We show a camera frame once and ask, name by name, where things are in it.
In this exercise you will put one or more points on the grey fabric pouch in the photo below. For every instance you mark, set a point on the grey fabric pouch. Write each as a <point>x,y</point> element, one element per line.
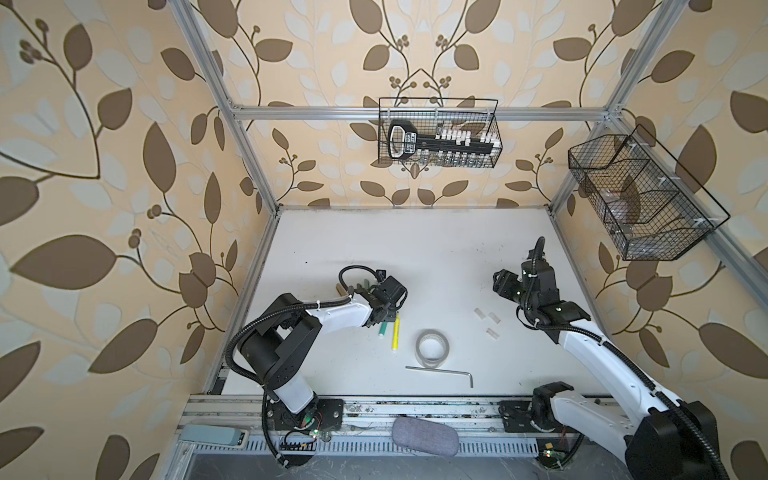
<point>424,436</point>

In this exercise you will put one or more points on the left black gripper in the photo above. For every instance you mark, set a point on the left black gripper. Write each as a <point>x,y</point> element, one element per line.
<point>394,310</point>

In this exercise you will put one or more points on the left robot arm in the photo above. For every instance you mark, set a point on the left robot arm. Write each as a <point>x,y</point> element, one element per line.
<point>271,349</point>

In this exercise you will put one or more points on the grey remote device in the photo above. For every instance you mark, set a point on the grey remote device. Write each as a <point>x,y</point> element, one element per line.
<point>217,436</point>

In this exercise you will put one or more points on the metal hex key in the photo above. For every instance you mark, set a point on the metal hex key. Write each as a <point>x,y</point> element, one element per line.
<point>466,374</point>

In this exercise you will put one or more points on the clear tape roll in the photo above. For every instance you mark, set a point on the clear tape roll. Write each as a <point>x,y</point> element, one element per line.
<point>432,349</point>

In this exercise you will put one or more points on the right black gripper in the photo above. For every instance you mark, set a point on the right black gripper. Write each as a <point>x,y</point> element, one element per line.
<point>503,282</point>

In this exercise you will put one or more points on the black socket holder tool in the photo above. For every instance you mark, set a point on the black socket holder tool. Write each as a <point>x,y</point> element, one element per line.
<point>404,140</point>

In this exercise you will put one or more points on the right wire basket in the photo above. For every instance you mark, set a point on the right wire basket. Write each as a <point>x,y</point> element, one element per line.
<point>652,206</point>

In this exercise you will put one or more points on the back wire basket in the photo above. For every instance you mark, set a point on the back wire basket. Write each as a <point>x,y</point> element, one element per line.
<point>477,115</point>

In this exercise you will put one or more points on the wire basket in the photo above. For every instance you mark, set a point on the wire basket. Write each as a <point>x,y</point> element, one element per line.
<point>477,115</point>
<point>652,206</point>

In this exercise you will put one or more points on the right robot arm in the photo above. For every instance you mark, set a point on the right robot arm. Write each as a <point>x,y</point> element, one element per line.
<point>656,434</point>

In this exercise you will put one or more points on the yellow highlighter pen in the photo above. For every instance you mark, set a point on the yellow highlighter pen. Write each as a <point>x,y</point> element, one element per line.
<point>396,333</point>

